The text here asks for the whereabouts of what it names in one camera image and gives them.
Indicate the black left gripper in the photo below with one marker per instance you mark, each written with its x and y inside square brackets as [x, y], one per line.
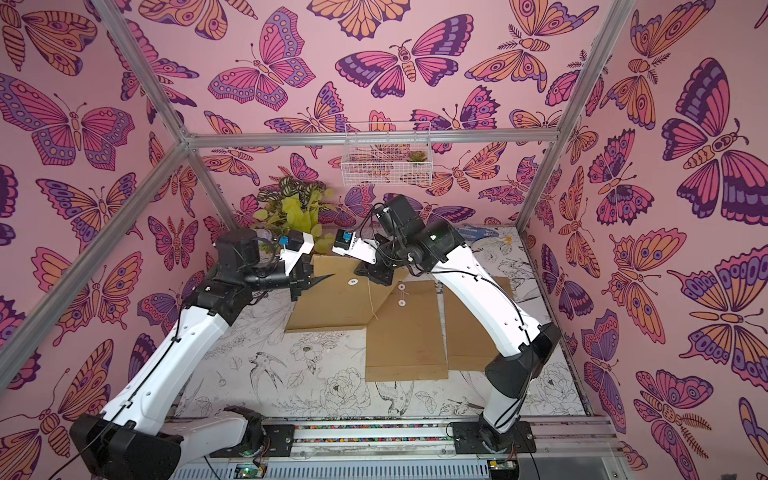
[301, 276]

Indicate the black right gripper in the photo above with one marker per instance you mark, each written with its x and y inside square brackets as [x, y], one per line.
[384, 262]

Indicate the brown kraft file bag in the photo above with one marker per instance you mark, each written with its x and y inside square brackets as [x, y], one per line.
[404, 340]

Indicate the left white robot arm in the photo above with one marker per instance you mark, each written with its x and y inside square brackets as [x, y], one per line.
[130, 437]

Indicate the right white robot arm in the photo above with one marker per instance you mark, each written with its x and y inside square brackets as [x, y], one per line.
[524, 343]

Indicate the potted green plant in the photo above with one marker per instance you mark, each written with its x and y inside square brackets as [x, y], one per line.
[290, 204]

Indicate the small succulent in basket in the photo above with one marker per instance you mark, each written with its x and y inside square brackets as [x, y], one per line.
[417, 156]

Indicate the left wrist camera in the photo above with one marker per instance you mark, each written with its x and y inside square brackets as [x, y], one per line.
[293, 246]

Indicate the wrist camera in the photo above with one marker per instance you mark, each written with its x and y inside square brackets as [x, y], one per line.
[293, 246]
[349, 243]

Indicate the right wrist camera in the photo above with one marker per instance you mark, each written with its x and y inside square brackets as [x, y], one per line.
[349, 243]

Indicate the white wire basket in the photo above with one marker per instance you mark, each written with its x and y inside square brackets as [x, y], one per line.
[375, 153]

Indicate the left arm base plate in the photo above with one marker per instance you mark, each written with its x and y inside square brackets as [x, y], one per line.
[266, 441]

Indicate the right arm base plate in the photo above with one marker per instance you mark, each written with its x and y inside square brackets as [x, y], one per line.
[475, 437]

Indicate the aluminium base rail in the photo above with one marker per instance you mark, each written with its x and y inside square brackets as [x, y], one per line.
[411, 448]

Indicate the aluminium frame post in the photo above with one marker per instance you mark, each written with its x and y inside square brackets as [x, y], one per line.
[602, 48]

